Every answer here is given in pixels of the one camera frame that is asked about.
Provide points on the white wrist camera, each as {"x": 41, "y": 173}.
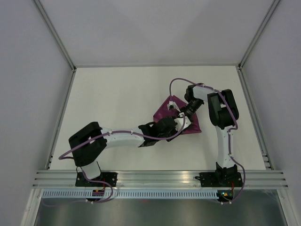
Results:
{"x": 182, "y": 122}
{"x": 172, "y": 105}

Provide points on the white slotted cable duct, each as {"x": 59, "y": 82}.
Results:
{"x": 131, "y": 194}

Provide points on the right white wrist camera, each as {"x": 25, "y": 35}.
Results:
{"x": 172, "y": 105}

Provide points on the aluminium rail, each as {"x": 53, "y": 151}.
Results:
{"x": 147, "y": 179}
{"x": 255, "y": 120}
{"x": 59, "y": 121}

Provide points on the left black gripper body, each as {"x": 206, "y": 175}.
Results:
{"x": 170, "y": 134}

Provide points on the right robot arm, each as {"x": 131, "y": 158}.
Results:
{"x": 223, "y": 114}

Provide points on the left aluminium frame post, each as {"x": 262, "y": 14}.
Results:
{"x": 53, "y": 32}

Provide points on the right side aluminium rail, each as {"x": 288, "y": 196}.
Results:
{"x": 255, "y": 120}

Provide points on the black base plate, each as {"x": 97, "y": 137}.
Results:
{"x": 108, "y": 177}
{"x": 210, "y": 179}

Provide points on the left side aluminium rail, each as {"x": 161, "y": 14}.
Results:
{"x": 59, "y": 121}

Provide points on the aluminium front rail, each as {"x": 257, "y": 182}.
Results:
{"x": 147, "y": 179}

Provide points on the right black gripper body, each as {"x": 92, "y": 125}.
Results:
{"x": 192, "y": 107}

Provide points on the right aluminium frame post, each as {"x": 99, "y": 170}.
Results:
{"x": 264, "y": 23}

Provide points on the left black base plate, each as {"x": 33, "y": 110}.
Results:
{"x": 108, "y": 177}

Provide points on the aluminium frame post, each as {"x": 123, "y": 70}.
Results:
{"x": 53, "y": 32}
{"x": 264, "y": 23}

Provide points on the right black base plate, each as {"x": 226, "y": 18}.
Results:
{"x": 210, "y": 179}

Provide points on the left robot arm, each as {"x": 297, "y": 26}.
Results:
{"x": 89, "y": 142}

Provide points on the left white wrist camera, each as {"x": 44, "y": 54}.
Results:
{"x": 182, "y": 122}

